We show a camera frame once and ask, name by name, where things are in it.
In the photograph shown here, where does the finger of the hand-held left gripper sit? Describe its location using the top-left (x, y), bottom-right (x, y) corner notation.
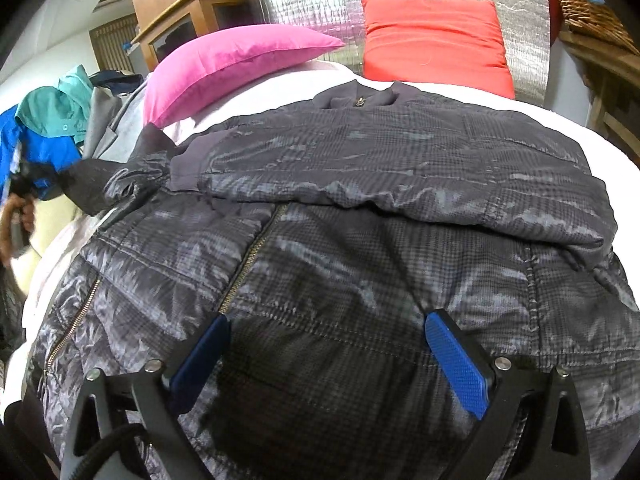
top-left (9, 157), bottom-right (63, 202)

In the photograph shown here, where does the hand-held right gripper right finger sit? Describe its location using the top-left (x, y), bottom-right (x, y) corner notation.
top-left (424, 308), bottom-right (593, 480)

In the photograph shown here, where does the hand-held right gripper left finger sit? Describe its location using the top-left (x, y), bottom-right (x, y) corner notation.
top-left (62, 312), bottom-right (232, 480)

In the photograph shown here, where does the dark grey plaid jacket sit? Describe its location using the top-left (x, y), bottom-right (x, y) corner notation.
top-left (22, 80), bottom-right (640, 480)

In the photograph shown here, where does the person's left hand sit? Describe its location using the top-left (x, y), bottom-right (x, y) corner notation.
top-left (0, 194), bottom-right (37, 267)

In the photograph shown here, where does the blue garment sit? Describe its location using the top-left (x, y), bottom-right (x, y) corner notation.
top-left (0, 105), bottom-right (83, 202)

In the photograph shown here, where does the teal shirt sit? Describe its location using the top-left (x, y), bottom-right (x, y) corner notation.
top-left (15, 65), bottom-right (98, 146)

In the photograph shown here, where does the light grey garment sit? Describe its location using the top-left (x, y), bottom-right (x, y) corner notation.
top-left (80, 80), bottom-right (151, 161)

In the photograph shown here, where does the wooden lattice door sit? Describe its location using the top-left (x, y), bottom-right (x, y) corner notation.
top-left (89, 12), bottom-right (142, 73)

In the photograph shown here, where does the pink pillow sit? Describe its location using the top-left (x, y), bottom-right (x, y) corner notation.
top-left (142, 26), bottom-right (347, 128)

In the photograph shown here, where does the white fluffy blanket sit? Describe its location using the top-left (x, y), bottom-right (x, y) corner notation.
top-left (0, 59), bottom-right (640, 411)

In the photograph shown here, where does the wooden chair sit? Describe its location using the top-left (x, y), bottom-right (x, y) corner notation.
top-left (555, 25), bottom-right (640, 166)

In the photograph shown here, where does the red pillow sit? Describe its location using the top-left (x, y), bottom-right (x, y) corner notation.
top-left (361, 0), bottom-right (516, 100)

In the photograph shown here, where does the wicker basket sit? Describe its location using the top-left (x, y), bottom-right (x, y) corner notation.
top-left (542, 0), bottom-right (640, 56)

